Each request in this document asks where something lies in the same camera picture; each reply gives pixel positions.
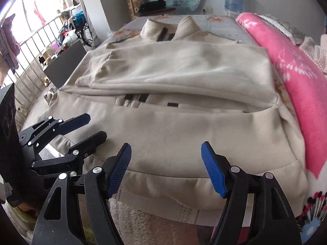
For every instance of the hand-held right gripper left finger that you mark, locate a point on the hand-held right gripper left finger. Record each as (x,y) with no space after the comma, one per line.
(120,168)

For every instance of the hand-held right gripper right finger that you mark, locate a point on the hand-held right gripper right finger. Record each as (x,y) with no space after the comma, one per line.
(213,171)

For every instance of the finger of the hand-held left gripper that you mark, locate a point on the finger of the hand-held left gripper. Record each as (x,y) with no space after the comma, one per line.
(89,143)
(76,122)

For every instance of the beige zip jacket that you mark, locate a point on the beige zip jacket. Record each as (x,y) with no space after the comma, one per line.
(178,132)

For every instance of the beige slipper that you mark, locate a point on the beige slipper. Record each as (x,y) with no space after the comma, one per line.
(48,97)
(53,90)

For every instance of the dark grey board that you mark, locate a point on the dark grey board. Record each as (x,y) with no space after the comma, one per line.
(66,66)

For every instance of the white fleece clothing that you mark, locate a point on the white fleece clothing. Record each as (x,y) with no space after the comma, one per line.
(153,224)

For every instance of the maroon hanging garment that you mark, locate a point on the maroon hanging garment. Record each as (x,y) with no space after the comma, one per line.
(9,43)

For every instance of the wheelchair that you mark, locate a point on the wheelchair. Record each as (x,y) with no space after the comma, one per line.
(81,33)

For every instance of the red hanging garment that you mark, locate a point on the red hanging garment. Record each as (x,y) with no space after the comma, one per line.
(39,12)

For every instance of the pink floral blanket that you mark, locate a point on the pink floral blanket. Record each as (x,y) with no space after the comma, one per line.
(306,94)

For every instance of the wooden chair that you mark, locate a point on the wooden chair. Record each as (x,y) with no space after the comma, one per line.
(132,0)

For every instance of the black bag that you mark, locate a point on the black bag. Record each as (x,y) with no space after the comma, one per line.
(153,5)

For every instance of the pink checked cloth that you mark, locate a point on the pink checked cloth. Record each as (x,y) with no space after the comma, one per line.
(314,53)

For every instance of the white water dispenser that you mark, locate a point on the white water dispenser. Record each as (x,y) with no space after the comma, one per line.
(232,14)

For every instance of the lace-trimmed floral pillow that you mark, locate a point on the lace-trimmed floral pillow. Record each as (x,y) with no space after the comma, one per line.
(286,28)

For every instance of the wall socket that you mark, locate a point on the wall socket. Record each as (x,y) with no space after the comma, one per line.
(208,10)

